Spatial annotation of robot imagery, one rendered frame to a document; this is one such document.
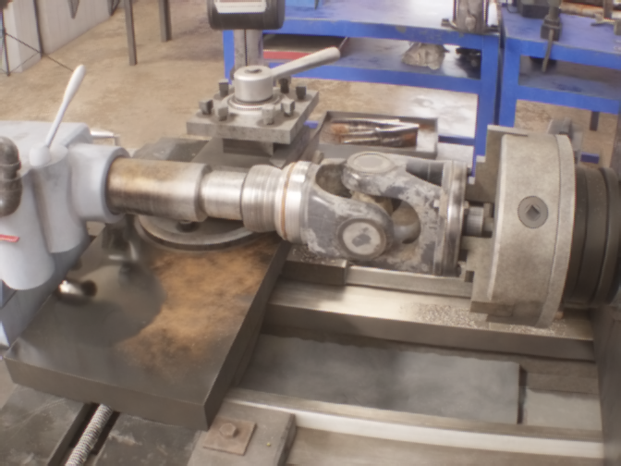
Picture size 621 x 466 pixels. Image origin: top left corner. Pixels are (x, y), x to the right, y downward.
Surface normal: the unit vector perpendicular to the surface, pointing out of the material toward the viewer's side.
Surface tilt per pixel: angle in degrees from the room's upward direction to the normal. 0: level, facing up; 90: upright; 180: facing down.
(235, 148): 90
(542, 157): 15
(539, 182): 33
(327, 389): 10
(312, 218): 90
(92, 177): 50
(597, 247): 66
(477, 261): 20
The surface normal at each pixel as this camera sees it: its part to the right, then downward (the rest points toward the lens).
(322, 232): -0.55, 0.47
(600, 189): -0.08, -0.64
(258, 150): -0.26, 0.54
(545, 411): -0.01, -0.83
